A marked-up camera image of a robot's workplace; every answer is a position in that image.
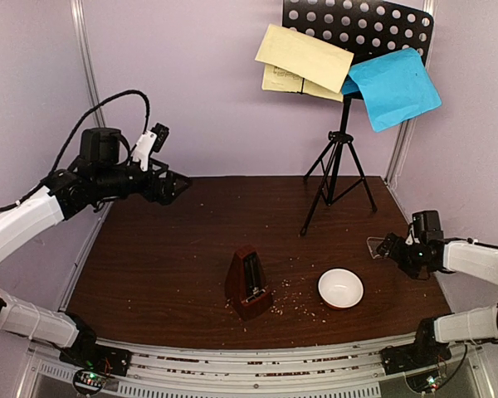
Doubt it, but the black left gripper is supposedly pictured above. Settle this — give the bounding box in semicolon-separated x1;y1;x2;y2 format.
94;156;192;205

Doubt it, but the clear plastic metronome cover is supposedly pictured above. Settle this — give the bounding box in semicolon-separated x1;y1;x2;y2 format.
366;236;386;260

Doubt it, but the red wooden metronome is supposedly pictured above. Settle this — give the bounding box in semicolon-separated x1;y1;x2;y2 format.
224;245;274;321

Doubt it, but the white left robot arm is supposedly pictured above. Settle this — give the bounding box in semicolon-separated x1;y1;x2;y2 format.
0;124;191;368

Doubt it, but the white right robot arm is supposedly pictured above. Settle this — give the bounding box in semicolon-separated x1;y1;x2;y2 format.
374;210;498;366

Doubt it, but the white ceramic bowl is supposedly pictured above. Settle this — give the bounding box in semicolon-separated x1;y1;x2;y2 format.
317;268;364;310

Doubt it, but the blue paper sheet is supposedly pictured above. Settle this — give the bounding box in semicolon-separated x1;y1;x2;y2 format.
341;48;442;133

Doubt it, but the yellow sheet music paper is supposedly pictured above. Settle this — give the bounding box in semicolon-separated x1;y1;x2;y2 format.
255;24;354;102

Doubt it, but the black music stand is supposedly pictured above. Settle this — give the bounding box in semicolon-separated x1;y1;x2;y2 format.
282;1;434;236

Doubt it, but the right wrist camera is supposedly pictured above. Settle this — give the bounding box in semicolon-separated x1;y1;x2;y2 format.
405;210;444;245

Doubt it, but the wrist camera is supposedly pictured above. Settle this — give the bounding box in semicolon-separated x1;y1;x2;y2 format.
131;123;169;172
405;210;444;245

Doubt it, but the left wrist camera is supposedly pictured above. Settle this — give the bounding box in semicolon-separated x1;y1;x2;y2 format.
131;123;169;172

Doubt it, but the right aluminium corner post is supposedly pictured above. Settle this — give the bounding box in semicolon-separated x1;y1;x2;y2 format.
384;0;439;192

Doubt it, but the aluminium corner post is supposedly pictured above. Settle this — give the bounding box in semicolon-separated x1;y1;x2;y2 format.
384;0;439;192
71;0;100;106

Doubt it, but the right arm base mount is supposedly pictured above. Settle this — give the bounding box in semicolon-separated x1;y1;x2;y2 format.
380;342;452;375

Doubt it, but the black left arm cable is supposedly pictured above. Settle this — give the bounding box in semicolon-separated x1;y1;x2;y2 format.
0;89;153;219

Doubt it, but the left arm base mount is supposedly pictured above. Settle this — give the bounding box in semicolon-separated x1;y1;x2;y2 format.
59;344;132;376

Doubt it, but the left aluminium corner post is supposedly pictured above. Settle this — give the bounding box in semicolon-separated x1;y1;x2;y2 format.
71;0;100;106

